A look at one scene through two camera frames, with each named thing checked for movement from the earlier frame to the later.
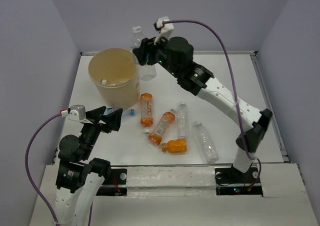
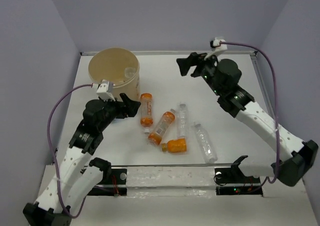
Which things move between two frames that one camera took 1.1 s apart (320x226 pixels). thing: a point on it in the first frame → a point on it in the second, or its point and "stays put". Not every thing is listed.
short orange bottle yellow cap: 174,146 stays put
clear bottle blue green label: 147,72 → 129,72
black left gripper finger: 113,119 → 131,106
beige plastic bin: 115,74 stays put
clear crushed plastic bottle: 181,122 stays put
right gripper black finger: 141,52 → 185,63
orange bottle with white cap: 146,118 stays put
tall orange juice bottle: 156,137 stays put
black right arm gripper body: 160,52 → 204,70
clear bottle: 210,151 stays put
